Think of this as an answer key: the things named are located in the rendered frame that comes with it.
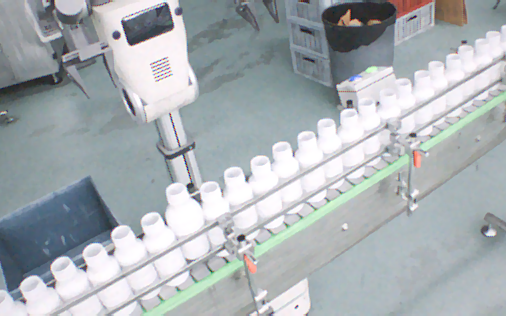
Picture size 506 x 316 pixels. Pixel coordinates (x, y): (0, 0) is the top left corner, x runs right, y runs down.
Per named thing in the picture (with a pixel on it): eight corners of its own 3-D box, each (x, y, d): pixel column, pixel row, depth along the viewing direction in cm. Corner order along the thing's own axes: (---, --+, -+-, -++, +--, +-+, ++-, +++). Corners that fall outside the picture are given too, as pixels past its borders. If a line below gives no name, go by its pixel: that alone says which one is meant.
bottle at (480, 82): (472, 88, 139) (477, 35, 129) (492, 94, 135) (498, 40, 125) (461, 97, 136) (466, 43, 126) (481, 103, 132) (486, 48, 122)
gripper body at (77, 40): (109, 46, 105) (95, 15, 104) (64, 64, 101) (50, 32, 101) (108, 54, 111) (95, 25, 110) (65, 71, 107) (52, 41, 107)
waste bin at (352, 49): (362, 130, 303) (357, 33, 265) (315, 104, 335) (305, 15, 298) (412, 102, 320) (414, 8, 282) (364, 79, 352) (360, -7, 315)
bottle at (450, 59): (447, 104, 134) (451, 49, 125) (465, 112, 130) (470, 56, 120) (433, 113, 132) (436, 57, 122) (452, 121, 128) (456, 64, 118)
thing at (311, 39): (329, 60, 336) (326, 30, 323) (288, 46, 363) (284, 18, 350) (385, 29, 363) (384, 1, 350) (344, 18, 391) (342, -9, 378)
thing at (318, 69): (331, 88, 349) (328, 60, 336) (292, 73, 376) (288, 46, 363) (386, 56, 376) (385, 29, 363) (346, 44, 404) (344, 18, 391)
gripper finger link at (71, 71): (111, 86, 104) (92, 46, 103) (79, 99, 102) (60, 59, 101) (109, 92, 110) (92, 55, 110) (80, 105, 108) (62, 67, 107)
